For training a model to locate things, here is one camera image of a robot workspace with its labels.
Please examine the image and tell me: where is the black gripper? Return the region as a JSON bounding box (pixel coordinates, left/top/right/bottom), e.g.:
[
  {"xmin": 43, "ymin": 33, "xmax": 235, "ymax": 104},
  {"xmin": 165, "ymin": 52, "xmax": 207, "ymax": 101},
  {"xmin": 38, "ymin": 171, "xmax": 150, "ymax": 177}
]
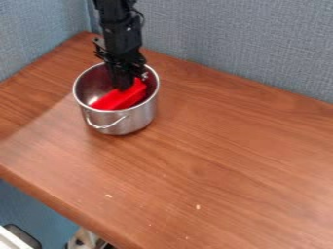
[{"xmin": 94, "ymin": 22, "xmax": 146, "ymax": 91}]

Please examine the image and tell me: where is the metal pot with handle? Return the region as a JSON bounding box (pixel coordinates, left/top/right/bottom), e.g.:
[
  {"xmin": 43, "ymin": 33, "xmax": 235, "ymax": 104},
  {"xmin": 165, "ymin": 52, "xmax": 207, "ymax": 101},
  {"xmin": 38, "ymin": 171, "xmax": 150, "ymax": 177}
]
[{"xmin": 72, "ymin": 63, "xmax": 161, "ymax": 135}]

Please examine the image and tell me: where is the red plastic block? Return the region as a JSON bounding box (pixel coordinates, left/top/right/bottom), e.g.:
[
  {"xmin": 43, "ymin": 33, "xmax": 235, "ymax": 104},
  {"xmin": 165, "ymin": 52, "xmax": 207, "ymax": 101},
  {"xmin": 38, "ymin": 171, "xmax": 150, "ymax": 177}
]
[{"xmin": 90, "ymin": 78, "xmax": 148, "ymax": 111}]

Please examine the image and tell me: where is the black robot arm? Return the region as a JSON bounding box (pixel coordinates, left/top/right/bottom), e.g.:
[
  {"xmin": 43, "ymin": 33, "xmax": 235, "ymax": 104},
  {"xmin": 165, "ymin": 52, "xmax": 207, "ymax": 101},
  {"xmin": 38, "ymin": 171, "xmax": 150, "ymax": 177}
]
[{"xmin": 94, "ymin": 0, "xmax": 148, "ymax": 91}]

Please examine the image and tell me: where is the white object under table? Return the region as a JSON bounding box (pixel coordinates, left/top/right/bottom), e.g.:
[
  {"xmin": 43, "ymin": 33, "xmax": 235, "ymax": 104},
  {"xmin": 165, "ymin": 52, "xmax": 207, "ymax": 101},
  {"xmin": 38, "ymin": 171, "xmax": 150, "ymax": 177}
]
[{"xmin": 65, "ymin": 228, "xmax": 118, "ymax": 249}]

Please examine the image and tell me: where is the black and silver equipment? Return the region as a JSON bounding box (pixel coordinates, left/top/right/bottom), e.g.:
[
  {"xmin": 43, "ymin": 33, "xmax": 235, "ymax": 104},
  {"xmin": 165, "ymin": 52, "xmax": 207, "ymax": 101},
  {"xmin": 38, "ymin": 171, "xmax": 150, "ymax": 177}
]
[{"xmin": 0, "ymin": 224, "xmax": 42, "ymax": 249}]

